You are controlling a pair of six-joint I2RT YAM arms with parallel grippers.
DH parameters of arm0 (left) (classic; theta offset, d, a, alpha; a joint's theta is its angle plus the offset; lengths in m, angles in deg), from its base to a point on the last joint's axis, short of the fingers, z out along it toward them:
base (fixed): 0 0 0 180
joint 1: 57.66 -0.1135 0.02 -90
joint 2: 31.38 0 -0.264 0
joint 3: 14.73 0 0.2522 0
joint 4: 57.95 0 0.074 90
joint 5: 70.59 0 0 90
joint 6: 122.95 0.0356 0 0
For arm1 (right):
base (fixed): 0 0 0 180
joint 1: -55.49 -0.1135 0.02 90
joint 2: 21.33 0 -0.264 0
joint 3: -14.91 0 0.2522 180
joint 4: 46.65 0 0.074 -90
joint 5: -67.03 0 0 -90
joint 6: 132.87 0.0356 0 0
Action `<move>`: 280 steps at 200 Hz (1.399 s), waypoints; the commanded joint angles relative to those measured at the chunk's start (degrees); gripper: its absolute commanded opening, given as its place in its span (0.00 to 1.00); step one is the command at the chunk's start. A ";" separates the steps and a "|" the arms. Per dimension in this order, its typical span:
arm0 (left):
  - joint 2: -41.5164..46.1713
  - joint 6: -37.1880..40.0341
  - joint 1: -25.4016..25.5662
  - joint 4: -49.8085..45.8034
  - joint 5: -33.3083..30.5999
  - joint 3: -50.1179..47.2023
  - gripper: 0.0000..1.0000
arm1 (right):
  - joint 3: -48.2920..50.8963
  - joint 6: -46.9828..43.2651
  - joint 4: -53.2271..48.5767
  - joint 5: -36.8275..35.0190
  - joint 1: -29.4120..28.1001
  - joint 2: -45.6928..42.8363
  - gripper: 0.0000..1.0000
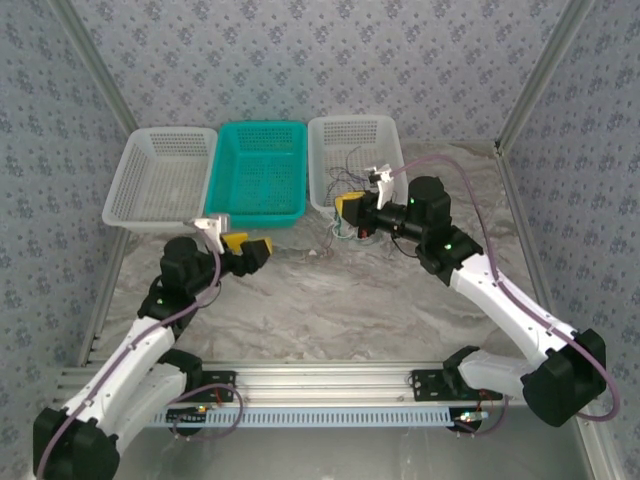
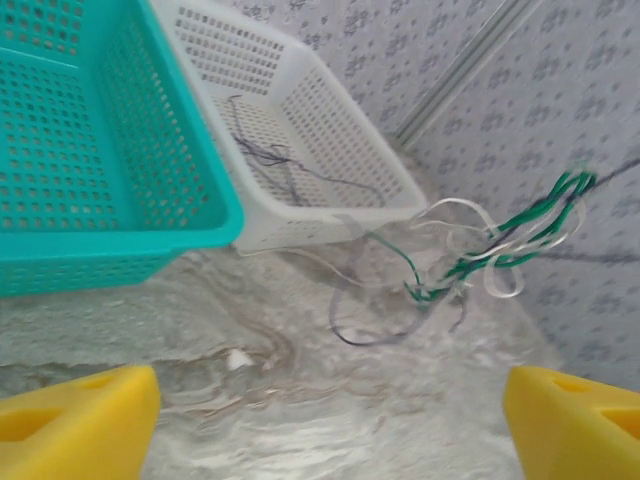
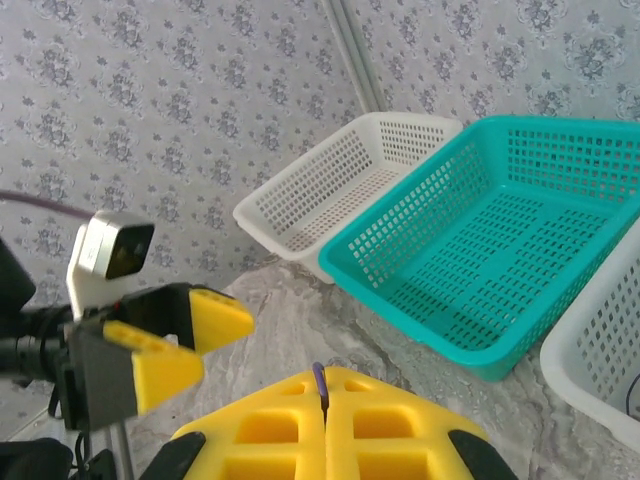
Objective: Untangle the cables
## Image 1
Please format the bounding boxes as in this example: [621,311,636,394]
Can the thin wires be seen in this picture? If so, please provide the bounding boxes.
[327,218,362,245]

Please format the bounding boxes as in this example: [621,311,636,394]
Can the thin purple wire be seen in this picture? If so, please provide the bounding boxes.
[326,146,375,201]

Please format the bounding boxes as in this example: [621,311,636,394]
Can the white perforated plastic basket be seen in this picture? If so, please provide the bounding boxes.
[101,126,219,235]
[307,114,406,215]

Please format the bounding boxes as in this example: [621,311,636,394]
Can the teal perforated plastic basket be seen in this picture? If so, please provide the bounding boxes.
[203,121,308,231]

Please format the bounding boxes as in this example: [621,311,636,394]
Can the black controller board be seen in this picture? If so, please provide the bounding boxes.
[166,407,209,435]
[452,408,490,435]

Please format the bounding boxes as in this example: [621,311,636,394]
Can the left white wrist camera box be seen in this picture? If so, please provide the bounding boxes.
[187,212,232,254]

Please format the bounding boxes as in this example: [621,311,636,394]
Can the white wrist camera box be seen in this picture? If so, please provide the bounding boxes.
[364,162,396,210]
[187,212,232,254]

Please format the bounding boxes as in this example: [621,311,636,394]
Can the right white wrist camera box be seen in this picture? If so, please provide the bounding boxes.
[364,162,396,210]

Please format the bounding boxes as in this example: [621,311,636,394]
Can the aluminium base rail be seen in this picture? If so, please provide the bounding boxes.
[54,362,600,405]

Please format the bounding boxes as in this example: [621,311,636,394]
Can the slotted light blue cable duct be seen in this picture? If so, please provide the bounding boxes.
[144,405,455,430]

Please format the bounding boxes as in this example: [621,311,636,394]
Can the aluminium corner post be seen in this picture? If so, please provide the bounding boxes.
[494,0,597,156]
[49,0,140,132]

